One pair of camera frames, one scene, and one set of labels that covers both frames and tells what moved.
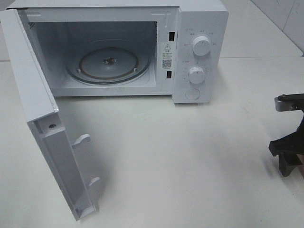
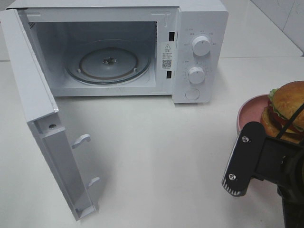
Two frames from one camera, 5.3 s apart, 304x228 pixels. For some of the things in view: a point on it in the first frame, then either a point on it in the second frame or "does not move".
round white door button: [192, 93] does not move
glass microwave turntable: [108, 62] does not move
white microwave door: [43, 117] does not move
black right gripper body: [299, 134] -> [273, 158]
